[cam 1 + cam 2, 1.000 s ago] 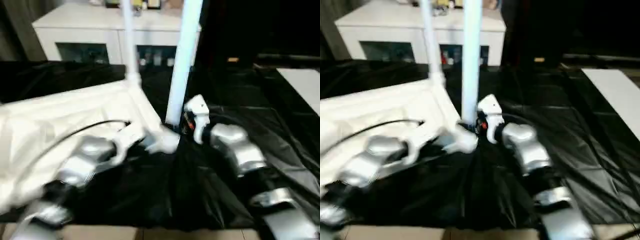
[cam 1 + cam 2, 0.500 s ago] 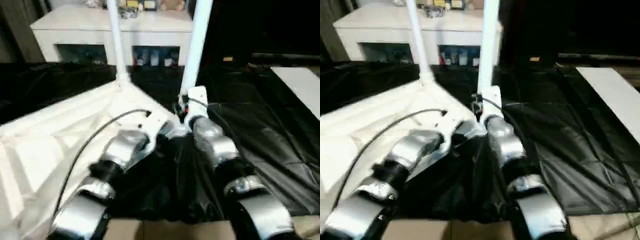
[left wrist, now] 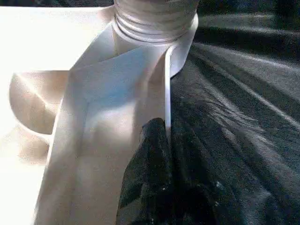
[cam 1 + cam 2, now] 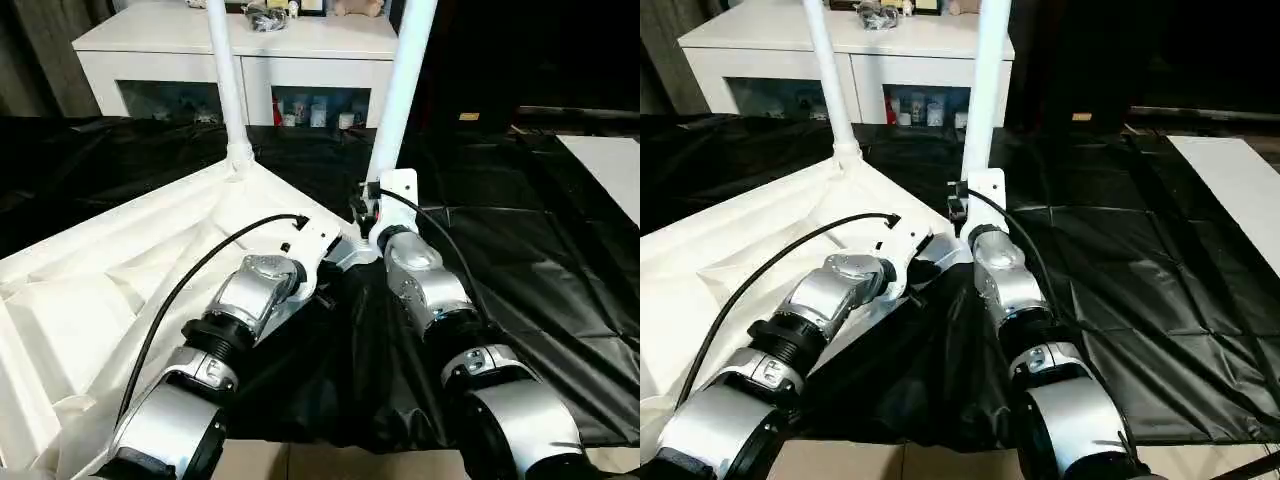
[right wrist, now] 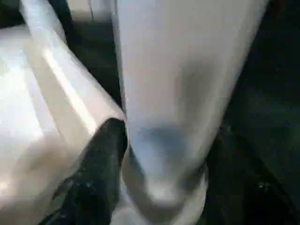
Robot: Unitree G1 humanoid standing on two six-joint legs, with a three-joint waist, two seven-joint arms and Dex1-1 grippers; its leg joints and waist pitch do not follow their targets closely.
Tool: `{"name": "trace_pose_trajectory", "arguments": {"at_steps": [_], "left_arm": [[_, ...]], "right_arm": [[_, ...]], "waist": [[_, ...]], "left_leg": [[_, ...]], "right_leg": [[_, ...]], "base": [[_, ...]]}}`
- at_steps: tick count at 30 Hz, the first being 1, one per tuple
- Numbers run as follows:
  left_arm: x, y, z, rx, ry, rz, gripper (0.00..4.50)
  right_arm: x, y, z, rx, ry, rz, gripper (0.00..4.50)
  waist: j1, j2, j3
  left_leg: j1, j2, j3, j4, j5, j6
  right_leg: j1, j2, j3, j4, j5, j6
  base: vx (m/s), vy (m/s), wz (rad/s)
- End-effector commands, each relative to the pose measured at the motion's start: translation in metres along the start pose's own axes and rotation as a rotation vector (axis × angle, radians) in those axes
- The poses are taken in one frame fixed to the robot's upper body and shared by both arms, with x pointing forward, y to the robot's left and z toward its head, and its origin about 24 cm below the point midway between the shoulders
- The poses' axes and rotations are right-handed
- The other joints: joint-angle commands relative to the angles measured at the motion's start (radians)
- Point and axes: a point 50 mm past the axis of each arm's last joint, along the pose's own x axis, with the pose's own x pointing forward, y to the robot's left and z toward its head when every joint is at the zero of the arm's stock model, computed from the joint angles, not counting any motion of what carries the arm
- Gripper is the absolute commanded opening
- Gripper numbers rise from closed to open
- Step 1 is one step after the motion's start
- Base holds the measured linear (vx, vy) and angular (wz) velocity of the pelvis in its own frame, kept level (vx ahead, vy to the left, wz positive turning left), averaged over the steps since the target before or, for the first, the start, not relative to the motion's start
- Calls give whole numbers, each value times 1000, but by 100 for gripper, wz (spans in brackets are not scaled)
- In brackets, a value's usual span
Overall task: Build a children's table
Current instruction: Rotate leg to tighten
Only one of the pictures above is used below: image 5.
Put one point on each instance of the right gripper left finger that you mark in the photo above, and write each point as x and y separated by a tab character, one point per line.
93	178

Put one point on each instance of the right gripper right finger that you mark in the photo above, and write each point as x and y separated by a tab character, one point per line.
246	187

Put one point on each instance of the white plastic table top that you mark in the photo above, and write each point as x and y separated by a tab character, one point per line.
47	105

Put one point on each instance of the white plastic table leg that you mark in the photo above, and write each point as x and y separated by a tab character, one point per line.
175	82

